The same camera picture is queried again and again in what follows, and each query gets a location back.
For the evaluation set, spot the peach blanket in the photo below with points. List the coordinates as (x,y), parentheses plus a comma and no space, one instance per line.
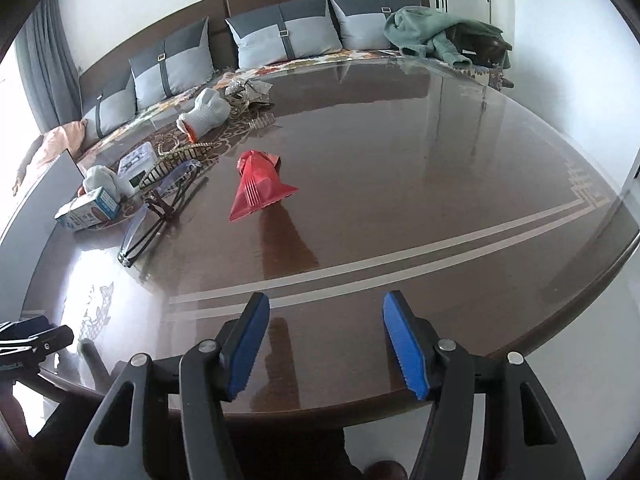
(55,140)

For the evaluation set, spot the grey curtain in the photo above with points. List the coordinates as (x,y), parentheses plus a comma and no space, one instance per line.
(50,60)

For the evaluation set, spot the dark framed glasses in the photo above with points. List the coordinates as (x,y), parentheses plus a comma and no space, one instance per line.
(137,227)

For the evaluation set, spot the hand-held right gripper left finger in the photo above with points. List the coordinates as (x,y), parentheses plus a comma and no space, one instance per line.
(247,345)

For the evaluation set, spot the gold hair claw clip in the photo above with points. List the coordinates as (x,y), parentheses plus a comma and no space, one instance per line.
(165,165)

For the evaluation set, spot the white printed plastic box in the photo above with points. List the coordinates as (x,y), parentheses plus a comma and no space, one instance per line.
(135,162)

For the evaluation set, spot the grey two-tone cushion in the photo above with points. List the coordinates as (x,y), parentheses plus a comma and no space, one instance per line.
(170,70)
(115,105)
(365,25)
(280,35)

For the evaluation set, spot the white knit glove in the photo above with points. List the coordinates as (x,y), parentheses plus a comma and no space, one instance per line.
(207,110)
(100,177)

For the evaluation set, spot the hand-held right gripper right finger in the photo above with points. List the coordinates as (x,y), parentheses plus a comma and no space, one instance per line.
(405,345)

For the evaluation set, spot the green blanket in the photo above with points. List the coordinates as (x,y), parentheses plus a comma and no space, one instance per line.
(415,25)

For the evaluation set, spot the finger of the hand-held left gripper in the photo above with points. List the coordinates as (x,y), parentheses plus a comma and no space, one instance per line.
(52,341)
(25,325)

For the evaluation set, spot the blue white carton box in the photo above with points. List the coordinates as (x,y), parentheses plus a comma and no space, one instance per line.
(85,210)

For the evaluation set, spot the white storage container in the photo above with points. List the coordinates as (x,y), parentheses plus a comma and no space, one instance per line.
(55,175)

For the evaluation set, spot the person's left forearm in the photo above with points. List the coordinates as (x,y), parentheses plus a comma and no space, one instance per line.
(10,412)

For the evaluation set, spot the dark brown object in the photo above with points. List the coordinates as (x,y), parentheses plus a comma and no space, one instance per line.
(480,42)

